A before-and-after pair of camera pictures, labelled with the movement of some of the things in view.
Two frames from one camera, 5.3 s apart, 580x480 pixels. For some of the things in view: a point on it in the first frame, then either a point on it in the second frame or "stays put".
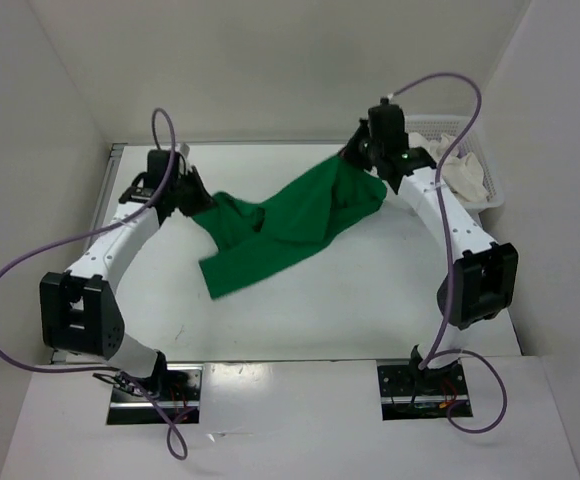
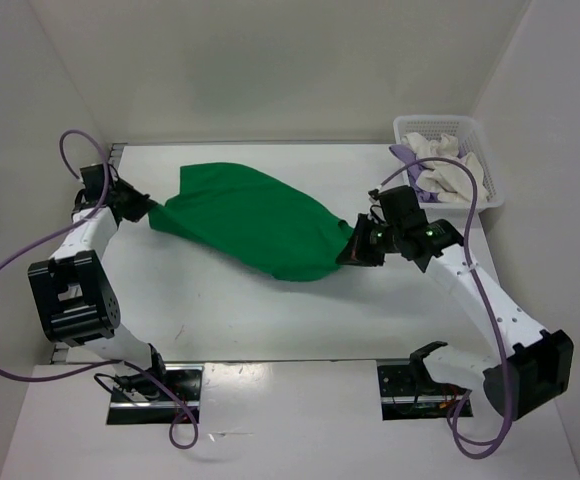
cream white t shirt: [462, 172] stays put
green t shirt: [257, 232] -> [252, 221]
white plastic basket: [435, 126] stays put
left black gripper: [203, 201] -> [142, 202]
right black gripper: [349, 150] -> [357, 252]
